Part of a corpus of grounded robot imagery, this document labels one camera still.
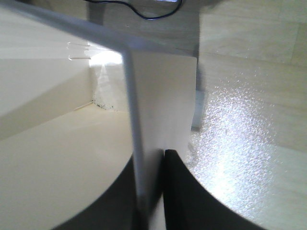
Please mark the white plastic trash bin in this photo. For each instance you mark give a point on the white plastic trash bin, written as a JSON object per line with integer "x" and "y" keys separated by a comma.
{"x": 77, "y": 101}

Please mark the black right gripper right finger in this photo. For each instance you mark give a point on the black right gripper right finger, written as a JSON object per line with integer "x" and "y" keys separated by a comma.
{"x": 188, "y": 206}

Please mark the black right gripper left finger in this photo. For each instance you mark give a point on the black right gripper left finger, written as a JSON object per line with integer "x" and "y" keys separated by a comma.
{"x": 115, "y": 209}

